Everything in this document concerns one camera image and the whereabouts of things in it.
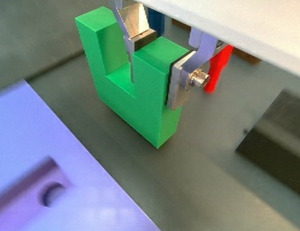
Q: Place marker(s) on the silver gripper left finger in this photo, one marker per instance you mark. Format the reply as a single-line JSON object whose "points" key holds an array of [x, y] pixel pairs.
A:
{"points": [[132, 17]]}

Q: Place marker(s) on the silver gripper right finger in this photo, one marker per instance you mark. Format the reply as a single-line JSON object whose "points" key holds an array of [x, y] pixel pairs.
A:
{"points": [[189, 72]]}

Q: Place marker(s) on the green U-shaped block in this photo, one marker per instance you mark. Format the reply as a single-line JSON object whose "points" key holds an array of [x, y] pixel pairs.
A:
{"points": [[132, 82]]}

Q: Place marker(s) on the purple board with slot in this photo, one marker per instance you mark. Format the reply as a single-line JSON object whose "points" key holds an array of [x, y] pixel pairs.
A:
{"points": [[56, 189]]}

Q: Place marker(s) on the blue hexagonal peg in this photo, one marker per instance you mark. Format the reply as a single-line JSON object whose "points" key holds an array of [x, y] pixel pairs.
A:
{"points": [[156, 21]]}

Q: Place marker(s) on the red hexagonal peg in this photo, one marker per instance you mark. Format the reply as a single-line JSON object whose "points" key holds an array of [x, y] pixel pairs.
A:
{"points": [[219, 63]]}

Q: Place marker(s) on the brown stepped block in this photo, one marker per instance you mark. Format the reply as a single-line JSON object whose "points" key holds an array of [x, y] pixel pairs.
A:
{"points": [[252, 59]]}

